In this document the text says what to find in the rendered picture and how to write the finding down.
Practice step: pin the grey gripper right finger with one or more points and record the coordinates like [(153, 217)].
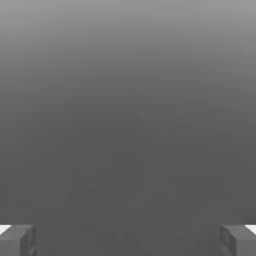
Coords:
[(241, 241)]

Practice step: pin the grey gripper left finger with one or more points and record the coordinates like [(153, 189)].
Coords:
[(14, 241)]

